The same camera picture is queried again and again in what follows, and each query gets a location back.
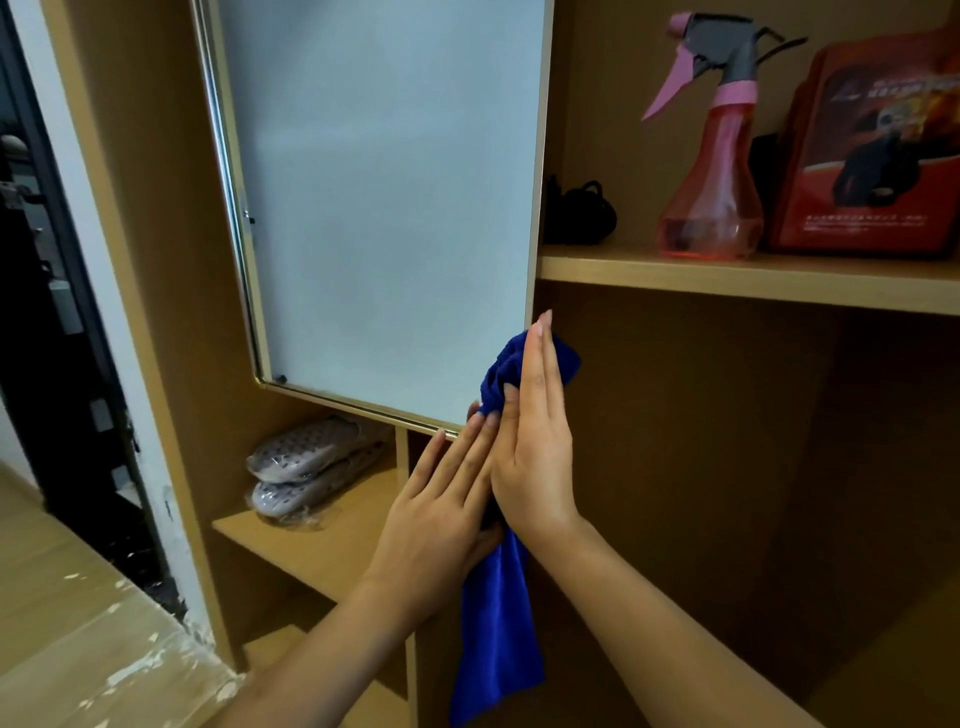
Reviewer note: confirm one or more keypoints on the person's left hand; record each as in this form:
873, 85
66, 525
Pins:
431, 529

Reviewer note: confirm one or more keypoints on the person's right hand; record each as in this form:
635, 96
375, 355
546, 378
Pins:
534, 450

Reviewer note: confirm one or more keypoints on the person's right little finger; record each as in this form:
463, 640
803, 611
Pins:
505, 427

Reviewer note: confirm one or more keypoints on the person's left middle finger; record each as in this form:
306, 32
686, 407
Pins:
457, 450

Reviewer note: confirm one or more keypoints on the person's left thumb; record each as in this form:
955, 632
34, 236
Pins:
484, 546

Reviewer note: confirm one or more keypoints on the blue microfiber cloth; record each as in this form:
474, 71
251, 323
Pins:
499, 607

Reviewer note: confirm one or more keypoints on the person's right forearm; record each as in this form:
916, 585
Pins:
660, 637

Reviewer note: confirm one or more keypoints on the person's left forearm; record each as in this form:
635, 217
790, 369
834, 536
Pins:
315, 660

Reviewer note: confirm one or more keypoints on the grey perforated slipper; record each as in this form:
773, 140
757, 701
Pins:
307, 448
307, 491

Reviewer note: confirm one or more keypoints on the frosted glass cabinet door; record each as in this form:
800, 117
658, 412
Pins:
382, 202

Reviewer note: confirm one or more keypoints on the wooden shelf cabinet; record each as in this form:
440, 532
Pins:
750, 450

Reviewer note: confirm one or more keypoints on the pink spray bottle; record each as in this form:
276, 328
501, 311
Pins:
712, 150

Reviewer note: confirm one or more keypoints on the red printed box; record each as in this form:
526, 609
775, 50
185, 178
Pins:
870, 142

